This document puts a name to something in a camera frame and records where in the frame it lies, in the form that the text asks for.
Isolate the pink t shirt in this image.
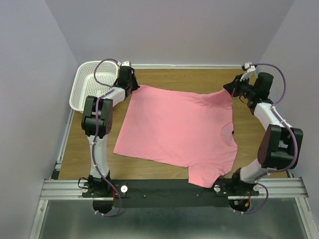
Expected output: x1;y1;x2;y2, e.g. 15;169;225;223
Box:
114;86;238;188

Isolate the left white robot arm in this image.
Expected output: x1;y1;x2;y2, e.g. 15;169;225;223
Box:
81;61;139;197

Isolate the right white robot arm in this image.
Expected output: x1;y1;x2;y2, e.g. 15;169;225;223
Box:
223;72;304;191

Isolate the white perforated plastic basket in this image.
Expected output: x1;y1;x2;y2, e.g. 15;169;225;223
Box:
69;61;119;112

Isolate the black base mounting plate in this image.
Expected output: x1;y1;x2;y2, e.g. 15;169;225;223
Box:
80;177;259;209

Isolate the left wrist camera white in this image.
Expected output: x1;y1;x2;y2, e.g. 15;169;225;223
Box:
120;61;132;67

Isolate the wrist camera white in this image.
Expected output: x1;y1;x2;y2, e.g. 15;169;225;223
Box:
120;61;132;67
240;62;256;82

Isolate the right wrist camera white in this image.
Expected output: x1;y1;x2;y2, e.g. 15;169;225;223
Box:
240;62;256;82

